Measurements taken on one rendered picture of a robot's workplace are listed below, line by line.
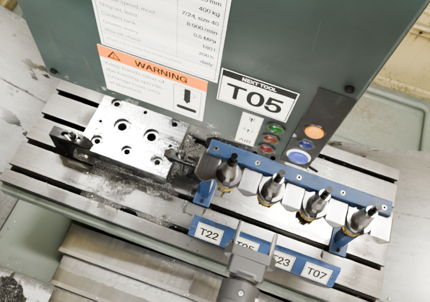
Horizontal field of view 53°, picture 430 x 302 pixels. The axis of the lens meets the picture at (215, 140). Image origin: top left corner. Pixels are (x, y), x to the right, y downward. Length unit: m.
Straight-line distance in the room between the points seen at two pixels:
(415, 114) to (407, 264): 0.80
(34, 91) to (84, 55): 1.23
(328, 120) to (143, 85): 0.26
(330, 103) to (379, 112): 1.56
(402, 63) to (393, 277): 0.89
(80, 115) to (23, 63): 0.47
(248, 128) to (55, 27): 0.30
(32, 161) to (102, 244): 0.35
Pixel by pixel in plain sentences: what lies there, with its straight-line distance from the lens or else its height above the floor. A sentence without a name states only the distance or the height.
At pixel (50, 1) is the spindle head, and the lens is 0.58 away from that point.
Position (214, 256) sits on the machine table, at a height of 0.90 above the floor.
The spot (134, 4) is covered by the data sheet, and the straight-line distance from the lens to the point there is 0.51.
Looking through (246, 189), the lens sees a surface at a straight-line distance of 1.05.
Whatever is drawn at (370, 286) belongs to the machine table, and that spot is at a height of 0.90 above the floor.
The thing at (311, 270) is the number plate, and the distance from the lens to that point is 1.33.
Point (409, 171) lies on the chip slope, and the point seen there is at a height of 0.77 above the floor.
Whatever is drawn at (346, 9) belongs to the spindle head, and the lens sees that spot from 0.42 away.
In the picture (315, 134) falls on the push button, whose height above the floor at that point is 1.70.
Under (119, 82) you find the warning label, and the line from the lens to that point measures 0.65.
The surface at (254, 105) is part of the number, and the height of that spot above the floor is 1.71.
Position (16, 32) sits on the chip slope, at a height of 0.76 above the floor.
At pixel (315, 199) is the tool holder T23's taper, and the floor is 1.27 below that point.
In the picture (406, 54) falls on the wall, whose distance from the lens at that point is 1.96.
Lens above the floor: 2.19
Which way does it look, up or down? 63 degrees down
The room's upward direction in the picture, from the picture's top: 12 degrees clockwise
